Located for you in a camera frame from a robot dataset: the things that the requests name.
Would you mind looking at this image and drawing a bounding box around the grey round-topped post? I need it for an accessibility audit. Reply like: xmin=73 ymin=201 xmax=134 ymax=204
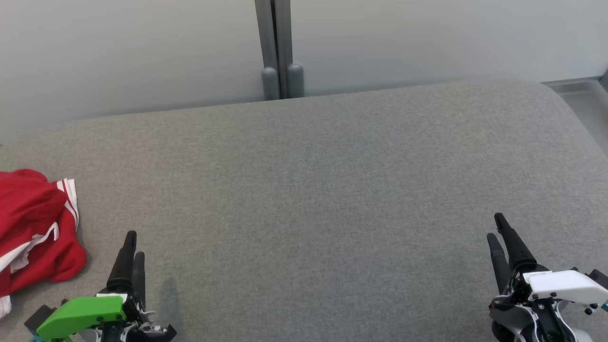
xmin=286 ymin=63 xmax=304 ymax=99
xmin=261 ymin=66 xmax=281 ymax=101

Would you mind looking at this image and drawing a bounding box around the grey metal floor rail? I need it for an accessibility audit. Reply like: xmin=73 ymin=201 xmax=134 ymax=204
xmin=541 ymin=69 xmax=608 ymax=95

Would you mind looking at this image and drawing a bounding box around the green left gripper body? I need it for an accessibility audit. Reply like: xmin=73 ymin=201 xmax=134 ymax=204
xmin=36 ymin=290 xmax=177 ymax=342

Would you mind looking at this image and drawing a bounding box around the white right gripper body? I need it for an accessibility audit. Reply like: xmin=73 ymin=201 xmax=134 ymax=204
xmin=511 ymin=269 xmax=608 ymax=342

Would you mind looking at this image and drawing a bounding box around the red jersey white trim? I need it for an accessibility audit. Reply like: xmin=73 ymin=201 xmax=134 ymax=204
xmin=0 ymin=178 xmax=87 ymax=319

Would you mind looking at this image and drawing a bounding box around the grey vertical wall frame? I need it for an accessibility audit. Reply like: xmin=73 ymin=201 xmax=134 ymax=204
xmin=254 ymin=0 xmax=293 ymax=99

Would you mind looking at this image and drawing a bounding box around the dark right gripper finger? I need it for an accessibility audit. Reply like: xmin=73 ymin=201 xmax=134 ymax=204
xmin=494 ymin=212 xmax=538 ymax=273
xmin=486 ymin=232 xmax=513 ymax=295

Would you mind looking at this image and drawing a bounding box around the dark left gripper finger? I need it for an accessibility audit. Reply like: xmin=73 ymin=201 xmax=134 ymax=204
xmin=106 ymin=230 xmax=138 ymax=292
xmin=133 ymin=252 xmax=146 ymax=307

